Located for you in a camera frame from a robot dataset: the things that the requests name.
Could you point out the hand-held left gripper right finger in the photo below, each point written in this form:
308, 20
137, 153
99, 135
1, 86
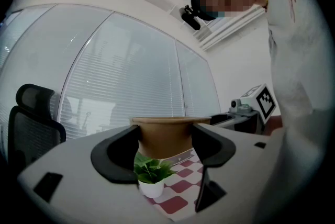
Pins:
240, 165

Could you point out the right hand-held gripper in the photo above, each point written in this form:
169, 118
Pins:
265, 102

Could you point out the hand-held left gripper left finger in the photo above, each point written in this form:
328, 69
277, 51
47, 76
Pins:
78, 162

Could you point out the brown plastic tray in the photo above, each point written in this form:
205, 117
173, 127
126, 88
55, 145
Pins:
165, 136

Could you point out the person's right forearm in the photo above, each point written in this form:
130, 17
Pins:
273, 124

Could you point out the black mesh office chair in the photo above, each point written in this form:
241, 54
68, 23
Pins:
31, 134

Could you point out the beige drawer box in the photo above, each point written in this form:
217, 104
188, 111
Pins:
180, 157

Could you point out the checkered cloth covered table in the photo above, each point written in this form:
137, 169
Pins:
183, 186

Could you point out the green plant in white pot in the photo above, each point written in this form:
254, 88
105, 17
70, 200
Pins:
151, 189

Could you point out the red white checkered tablecloth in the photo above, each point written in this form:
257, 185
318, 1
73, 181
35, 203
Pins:
172, 204

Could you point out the person's grey sweatshirt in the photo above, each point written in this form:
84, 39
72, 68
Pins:
301, 60

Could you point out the white ceiling air vent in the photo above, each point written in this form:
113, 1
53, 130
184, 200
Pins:
206, 32

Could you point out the white window blinds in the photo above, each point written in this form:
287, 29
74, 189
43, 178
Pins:
117, 68

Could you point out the black head-mounted camera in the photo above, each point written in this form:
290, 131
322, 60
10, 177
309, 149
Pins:
191, 20

